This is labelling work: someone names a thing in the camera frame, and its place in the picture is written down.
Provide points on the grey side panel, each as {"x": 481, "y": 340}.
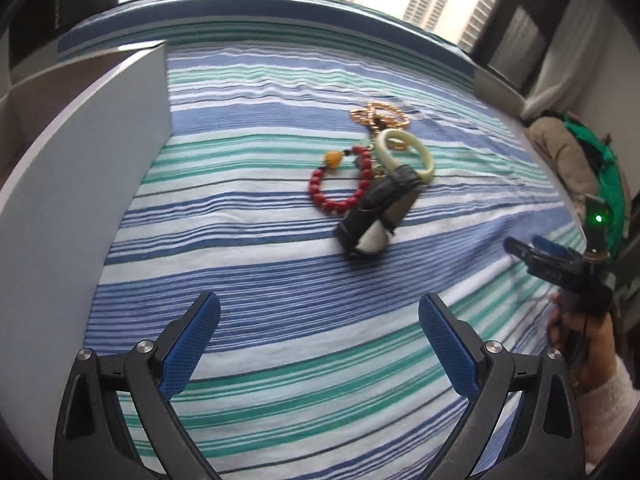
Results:
{"x": 495, "y": 92}

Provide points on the white box wall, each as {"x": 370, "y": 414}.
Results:
{"x": 75, "y": 185}

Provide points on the beige cloth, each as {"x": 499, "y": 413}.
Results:
{"x": 555, "y": 150}

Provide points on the person's right hand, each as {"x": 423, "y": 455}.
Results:
{"x": 597, "y": 350}

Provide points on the white curtain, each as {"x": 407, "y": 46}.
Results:
{"x": 565, "y": 80}

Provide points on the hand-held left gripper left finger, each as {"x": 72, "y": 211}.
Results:
{"x": 192, "y": 350}

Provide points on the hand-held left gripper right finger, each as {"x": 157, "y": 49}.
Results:
{"x": 447, "y": 350}

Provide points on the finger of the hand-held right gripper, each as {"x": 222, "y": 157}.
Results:
{"x": 552, "y": 247}
{"x": 522, "y": 255}

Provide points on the green object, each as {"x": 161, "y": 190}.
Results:
{"x": 612, "y": 185}

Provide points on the striped blue green bed sheet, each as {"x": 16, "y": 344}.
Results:
{"x": 300, "y": 335}

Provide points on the pale green jade bangle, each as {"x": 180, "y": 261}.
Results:
{"x": 427, "y": 162}

